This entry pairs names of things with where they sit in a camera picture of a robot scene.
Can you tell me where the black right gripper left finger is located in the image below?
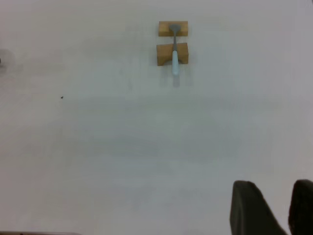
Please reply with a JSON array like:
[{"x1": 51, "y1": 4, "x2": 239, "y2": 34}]
[{"x1": 229, "y1": 180, "x2": 289, "y2": 235}]

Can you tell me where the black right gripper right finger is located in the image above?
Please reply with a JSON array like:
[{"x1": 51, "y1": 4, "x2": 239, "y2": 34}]
[{"x1": 288, "y1": 179, "x2": 313, "y2": 235}]

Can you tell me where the grey spoon with white handle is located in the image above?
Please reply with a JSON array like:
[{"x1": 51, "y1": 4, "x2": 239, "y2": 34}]
[{"x1": 168, "y1": 23, "x2": 182, "y2": 76}]

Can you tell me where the arched wooden block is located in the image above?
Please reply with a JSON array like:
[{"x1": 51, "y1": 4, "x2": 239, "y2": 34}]
[{"x1": 156, "y1": 42, "x2": 189, "y2": 67}]

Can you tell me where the flat wooden block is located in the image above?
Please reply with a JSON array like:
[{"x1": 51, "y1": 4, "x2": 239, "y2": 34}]
[{"x1": 158, "y1": 21, "x2": 189, "y2": 37}]

